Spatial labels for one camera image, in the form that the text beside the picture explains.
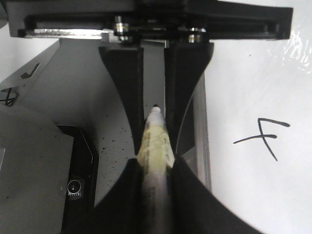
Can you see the white whiteboard with aluminium frame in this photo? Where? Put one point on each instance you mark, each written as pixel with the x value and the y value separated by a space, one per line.
pixel 253 113

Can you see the black camera device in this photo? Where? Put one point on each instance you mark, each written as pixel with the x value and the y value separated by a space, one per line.
pixel 81 185

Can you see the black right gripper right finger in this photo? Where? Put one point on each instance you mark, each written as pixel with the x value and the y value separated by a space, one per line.
pixel 196 210

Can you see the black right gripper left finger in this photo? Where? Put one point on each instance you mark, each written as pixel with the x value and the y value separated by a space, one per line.
pixel 119 211

